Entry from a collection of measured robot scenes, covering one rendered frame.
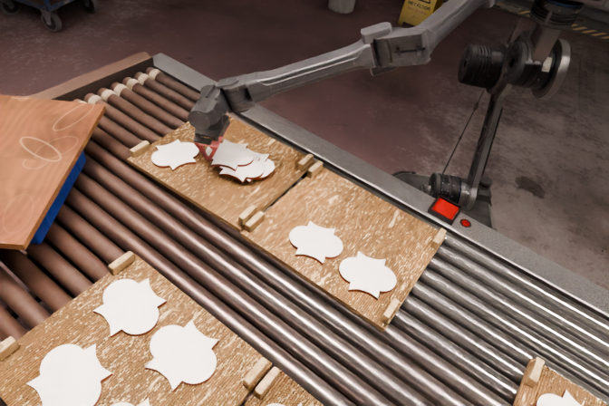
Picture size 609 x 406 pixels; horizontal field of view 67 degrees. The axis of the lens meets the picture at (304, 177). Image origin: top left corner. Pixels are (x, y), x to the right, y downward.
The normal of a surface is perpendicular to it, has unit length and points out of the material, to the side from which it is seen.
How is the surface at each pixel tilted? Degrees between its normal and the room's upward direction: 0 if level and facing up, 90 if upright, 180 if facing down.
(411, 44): 95
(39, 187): 0
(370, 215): 0
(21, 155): 0
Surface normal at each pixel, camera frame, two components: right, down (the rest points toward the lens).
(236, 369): 0.11, -0.73
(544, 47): -0.15, 0.66
